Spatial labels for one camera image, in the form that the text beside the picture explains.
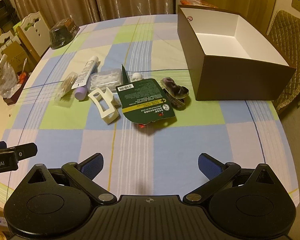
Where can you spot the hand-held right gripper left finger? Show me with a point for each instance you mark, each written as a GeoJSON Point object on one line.
{"type": "Point", "coordinates": [92, 166]}

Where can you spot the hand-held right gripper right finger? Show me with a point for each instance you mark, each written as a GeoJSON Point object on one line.
{"type": "Point", "coordinates": [210, 166]}

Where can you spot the white hair claw clip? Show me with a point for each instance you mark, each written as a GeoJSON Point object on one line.
{"type": "Point", "coordinates": [103, 105]}

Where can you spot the cotton swab packet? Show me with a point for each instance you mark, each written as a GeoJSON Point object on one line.
{"type": "Point", "coordinates": [65, 87]}

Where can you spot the green lip balm card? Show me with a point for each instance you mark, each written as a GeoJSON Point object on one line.
{"type": "Point", "coordinates": [145, 100]}

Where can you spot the clear floss pick box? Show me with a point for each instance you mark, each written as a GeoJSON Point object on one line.
{"type": "Point", "coordinates": [106, 78]}

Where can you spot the brown cardboard box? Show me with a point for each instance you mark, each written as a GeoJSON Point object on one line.
{"type": "Point", "coordinates": [240, 80]}

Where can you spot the white cosmetic tube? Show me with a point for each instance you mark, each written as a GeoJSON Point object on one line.
{"type": "Point", "coordinates": [86, 73]}

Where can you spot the small white bottle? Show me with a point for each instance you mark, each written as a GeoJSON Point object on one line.
{"type": "Point", "coordinates": [136, 77]}

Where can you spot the checked tablecloth desktop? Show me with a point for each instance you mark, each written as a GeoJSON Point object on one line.
{"type": "Point", "coordinates": [140, 142]}

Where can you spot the dark wooden tray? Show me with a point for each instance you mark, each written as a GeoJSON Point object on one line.
{"type": "Point", "coordinates": [13, 96]}

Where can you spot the clear plastic bag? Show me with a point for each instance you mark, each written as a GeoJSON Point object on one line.
{"type": "Point", "coordinates": [3, 77]}

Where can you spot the small orange object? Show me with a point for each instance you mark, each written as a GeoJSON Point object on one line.
{"type": "Point", "coordinates": [23, 77]}

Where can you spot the tan cardboard carton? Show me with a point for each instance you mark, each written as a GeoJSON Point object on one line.
{"type": "Point", "coordinates": [15, 55]}

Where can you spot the white carved chair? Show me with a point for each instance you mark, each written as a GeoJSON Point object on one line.
{"type": "Point", "coordinates": [33, 35]}
{"type": "Point", "coordinates": [3, 45]}

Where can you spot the dark wrapped snack pack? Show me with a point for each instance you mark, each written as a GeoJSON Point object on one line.
{"type": "Point", "coordinates": [62, 33]}

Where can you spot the quilted tan chair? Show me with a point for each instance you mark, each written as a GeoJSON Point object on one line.
{"type": "Point", "coordinates": [290, 37]}

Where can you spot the red instant meal package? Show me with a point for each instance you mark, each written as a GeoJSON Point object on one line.
{"type": "Point", "coordinates": [197, 2]}

